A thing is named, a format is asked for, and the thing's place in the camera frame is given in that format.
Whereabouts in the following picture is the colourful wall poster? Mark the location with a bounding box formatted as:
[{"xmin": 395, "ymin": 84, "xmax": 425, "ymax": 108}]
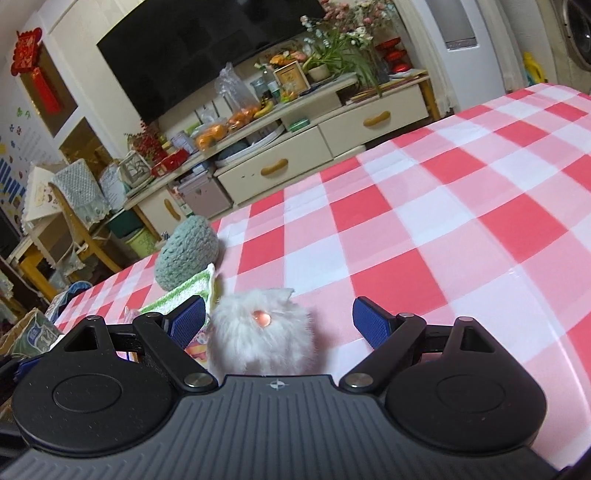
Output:
[{"xmin": 0, "ymin": 105, "xmax": 52, "ymax": 232}]

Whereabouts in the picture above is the washing machine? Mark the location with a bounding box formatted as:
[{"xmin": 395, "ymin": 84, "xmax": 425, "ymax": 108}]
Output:
[{"xmin": 551, "ymin": 0, "xmax": 591, "ymax": 71}]

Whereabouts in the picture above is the pink storage box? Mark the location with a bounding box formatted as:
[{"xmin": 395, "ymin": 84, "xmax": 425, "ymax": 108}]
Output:
[{"xmin": 177, "ymin": 173, "xmax": 231, "ymax": 219}]

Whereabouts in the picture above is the red gift box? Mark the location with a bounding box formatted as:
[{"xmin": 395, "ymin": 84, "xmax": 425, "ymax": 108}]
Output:
[{"xmin": 151, "ymin": 149, "xmax": 189, "ymax": 178}]

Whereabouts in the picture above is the framed picture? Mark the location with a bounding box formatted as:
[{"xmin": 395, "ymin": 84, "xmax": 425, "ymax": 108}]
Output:
[{"xmin": 274, "ymin": 61, "xmax": 311, "ymax": 95}]

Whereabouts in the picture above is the cream tv cabinet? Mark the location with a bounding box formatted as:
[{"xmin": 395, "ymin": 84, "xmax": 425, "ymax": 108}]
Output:
[{"xmin": 124, "ymin": 70, "xmax": 439, "ymax": 236}]

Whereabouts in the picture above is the red lantern vase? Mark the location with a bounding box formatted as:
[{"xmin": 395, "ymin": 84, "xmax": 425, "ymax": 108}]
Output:
[{"xmin": 375, "ymin": 36, "xmax": 412, "ymax": 75}]

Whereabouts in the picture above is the red white checkered tablecloth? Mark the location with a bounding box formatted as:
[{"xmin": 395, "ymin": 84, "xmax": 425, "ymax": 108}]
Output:
[{"xmin": 54, "ymin": 82, "xmax": 591, "ymax": 471}]

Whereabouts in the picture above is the blue fabric bag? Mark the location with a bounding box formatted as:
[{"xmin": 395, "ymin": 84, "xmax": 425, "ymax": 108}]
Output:
[{"xmin": 45, "ymin": 280, "xmax": 92, "ymax": 324}]

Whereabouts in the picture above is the red chinese knot decoration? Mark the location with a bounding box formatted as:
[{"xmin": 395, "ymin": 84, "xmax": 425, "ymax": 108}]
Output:
[{"xmin": 10, "ymin": 27, "xmax": 61, "ymax": 114}]

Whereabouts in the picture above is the bag of oranges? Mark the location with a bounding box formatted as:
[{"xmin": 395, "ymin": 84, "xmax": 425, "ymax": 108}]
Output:
[{"xmin": 192, "ymin": 122, "xmax": 228, "ymax": 152}]

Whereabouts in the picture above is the white air conditioner tower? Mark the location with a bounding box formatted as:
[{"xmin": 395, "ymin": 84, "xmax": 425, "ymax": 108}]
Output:
[{"xmin": 394, "ymin": 0, "xmax": 528, "ymax": 116}]

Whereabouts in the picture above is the grey-green crochet heart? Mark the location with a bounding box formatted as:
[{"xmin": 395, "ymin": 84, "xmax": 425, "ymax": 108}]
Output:
[{"xmin": 154, "ymin": 215, "xmax": 219, "ymax": 291}]

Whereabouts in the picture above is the clear plastic bag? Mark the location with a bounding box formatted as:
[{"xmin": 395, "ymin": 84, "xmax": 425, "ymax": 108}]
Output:
[{"xmin": 214, "ymin": 63, "xmax": 260, "ymax": 114}]

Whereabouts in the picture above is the wooden chair with lace cover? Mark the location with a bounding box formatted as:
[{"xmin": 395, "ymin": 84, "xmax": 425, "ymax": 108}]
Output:
[{"xmin": 21, "ymin": 159, "xmax": 121, "ymax": 276}]

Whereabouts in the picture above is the white fluffy plush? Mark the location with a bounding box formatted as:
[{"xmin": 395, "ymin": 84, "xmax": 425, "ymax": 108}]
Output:
[{"xmin": 206, "ymin": 288, "xmax": 315, "ymax": 380}]

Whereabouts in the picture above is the green white striped cloth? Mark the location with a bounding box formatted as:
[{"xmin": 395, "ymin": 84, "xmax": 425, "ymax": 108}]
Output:
[{"xmin": 139, "ymin": 263, "xmax": 215, "ymax": 315}]

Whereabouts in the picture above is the cardboard milk carton box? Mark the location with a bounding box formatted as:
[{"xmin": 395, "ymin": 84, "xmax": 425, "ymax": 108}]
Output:
[{"xmin": 0, "ymin": 308, "xmax": 62, "ymax": 358}]

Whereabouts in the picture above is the black flat television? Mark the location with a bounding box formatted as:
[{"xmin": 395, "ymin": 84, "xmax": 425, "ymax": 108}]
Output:
[{"xmin": 97, "ymin": 0, "xmax": 325, "ymax": 123}]

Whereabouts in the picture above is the red berry branch decoration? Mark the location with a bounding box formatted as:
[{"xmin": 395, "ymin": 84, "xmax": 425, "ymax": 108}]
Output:
[{"xmin": 125, "ymin": 121, "xmax": 167, "ymax": 163}]

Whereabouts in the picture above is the green trash bin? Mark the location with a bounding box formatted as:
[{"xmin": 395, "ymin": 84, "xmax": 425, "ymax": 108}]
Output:
[{"xmin": 124, "ymin": 227, "xmax": 157, "ymax": 259}]

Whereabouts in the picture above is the potted flower plant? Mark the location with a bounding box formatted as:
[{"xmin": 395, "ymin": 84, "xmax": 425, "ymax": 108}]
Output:
[{"xmin": 301, "ymin": 1, "xmax": 396, "ymax": 88}]

